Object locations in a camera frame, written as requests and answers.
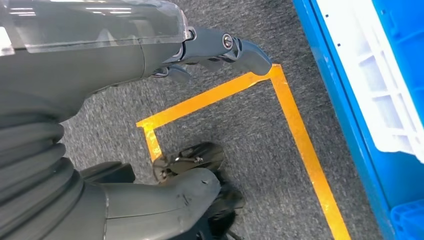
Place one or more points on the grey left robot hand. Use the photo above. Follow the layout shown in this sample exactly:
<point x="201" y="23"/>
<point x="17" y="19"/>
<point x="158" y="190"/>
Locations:
<point x="99" y="66"/>

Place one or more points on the blue metal shelf rack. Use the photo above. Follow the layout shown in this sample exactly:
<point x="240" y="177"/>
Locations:
<point x="341" y="99"/>

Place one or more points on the black robot foot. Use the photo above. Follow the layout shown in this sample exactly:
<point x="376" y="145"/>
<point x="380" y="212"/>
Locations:
<point x="198" y="159"/>

